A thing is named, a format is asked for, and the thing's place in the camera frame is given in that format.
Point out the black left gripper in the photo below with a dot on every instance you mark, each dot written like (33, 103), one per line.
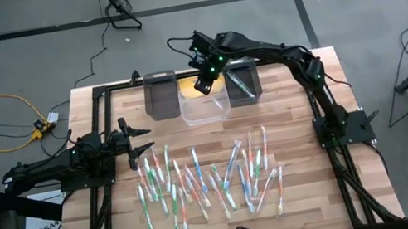
(116, 143)

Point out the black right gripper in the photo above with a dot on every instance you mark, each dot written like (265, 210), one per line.
(210, 65)

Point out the green white toothbrush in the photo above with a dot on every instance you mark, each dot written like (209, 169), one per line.
(145, 209)
(223, 187)
(241, 84)
(174, 209)
(160, 193)
(150, 179)
(257, 172)
(167, 169)

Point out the smoky grey plastic bin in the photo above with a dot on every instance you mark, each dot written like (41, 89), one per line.
(161, 101)
(237, 98)

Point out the pile of bagged utensils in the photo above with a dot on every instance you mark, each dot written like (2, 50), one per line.
(219, 196)

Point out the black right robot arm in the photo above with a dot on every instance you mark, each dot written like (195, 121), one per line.
(286, 53)

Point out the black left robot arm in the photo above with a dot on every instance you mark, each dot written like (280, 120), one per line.
(53, 168)

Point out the yellow sponge cloth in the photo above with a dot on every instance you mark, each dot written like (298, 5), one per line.
(187, 90)

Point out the clear plastic bin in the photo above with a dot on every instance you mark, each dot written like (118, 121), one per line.
(203, 112)

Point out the white power adapter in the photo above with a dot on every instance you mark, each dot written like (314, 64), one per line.
(53, 117)

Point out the yellow black power plug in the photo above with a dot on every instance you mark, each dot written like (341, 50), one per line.
(39, 126)

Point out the black desk beam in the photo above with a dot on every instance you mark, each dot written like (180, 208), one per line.
(31, 207)

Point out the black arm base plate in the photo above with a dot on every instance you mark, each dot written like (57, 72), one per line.
(85, 183)
(357, 125)

